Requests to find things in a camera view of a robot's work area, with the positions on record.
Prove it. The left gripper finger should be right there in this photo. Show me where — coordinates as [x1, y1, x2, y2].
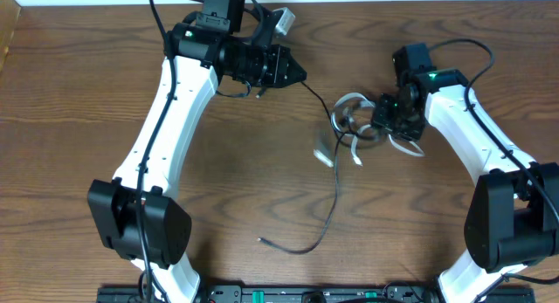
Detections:
[286, 54, 306, 74]
[286, 69, 307, 86]

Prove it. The thin black braided cable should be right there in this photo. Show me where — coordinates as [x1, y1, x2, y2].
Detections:
[257, 79, 349, 255]

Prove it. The white USB cable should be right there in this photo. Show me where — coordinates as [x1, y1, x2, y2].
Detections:
[313, 92, 426, 169]

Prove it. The black USB cable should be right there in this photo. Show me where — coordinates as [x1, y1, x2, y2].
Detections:
[329, 100, 390, 149]

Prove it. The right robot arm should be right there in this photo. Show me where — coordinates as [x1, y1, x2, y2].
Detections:
[371, 43, 558, 302]

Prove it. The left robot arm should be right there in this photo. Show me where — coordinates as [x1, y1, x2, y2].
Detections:
[87, 0, 307, 302]

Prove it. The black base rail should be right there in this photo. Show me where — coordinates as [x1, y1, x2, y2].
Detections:
[95, 283, 535, 303]

